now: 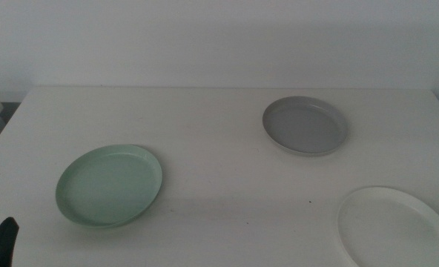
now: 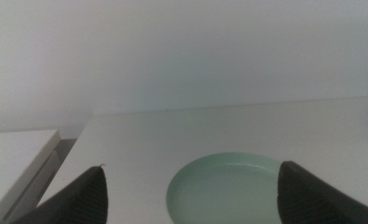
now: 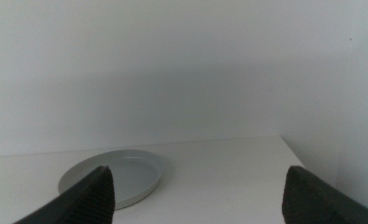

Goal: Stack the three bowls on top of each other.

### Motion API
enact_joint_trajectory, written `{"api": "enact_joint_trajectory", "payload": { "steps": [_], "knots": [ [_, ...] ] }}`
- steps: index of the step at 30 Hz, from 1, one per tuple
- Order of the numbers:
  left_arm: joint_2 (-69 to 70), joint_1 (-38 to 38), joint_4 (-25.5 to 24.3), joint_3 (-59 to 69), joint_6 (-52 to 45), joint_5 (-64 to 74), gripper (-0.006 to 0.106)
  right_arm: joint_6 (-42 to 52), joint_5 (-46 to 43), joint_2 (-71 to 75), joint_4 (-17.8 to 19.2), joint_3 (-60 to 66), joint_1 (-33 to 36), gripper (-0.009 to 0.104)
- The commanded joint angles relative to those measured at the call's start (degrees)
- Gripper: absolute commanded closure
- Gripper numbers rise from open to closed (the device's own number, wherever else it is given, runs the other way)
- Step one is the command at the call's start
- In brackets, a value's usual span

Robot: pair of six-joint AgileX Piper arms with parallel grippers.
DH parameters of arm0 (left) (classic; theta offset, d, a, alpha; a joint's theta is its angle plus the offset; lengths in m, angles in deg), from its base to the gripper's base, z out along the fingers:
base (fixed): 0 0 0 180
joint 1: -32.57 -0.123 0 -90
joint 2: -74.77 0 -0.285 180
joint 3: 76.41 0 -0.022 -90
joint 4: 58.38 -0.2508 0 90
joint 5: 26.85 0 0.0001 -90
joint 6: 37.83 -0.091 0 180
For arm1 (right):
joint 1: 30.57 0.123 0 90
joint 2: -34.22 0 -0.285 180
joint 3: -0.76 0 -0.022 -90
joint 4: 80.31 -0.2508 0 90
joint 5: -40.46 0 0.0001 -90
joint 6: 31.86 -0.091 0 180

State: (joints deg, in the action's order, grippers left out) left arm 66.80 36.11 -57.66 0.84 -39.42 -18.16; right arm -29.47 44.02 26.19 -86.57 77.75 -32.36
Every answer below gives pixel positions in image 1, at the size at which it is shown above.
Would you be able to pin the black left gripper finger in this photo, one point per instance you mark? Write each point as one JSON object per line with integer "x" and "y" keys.
{"x": 0, "y": 244}

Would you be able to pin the pale green shallow bowl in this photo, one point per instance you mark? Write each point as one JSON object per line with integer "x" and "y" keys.
{"x": 108, "y": 185}

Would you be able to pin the grey shallow bowl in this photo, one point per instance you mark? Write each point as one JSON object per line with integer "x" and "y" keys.
{"x": 305, "y": 128}

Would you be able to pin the white shallow bowl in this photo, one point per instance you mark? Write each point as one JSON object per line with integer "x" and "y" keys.
{"x": 393, "y": 230}

